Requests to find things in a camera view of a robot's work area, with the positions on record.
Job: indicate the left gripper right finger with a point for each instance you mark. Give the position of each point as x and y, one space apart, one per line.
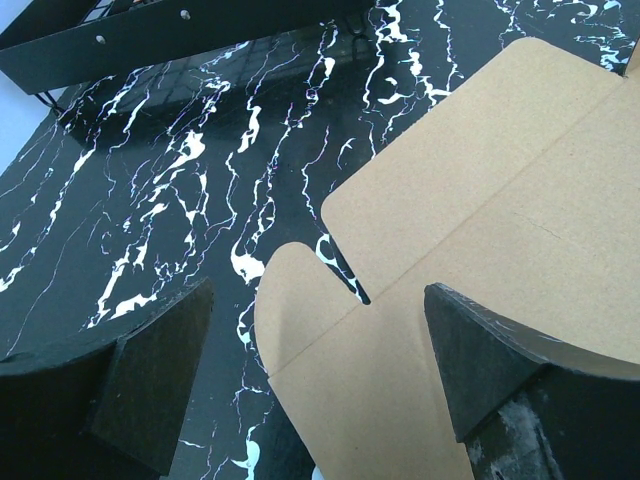
527 405

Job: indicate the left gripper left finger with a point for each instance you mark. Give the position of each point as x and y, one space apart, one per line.
108 402

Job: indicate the brown cardboard box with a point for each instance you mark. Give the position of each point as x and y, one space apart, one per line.
520 191

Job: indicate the black marble pattern mat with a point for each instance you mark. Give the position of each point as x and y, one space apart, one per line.
204 166

